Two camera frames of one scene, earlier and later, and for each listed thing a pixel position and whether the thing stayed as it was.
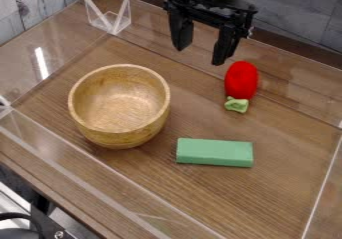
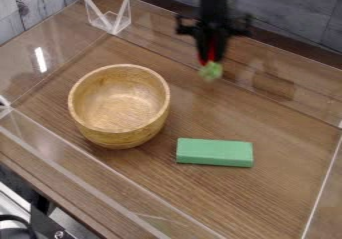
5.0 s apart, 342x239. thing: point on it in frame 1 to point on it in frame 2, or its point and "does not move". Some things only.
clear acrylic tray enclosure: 154,144 does not move
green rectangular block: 218,152 does not move
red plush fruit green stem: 241,85 to 212,69
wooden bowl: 119,103 does not move
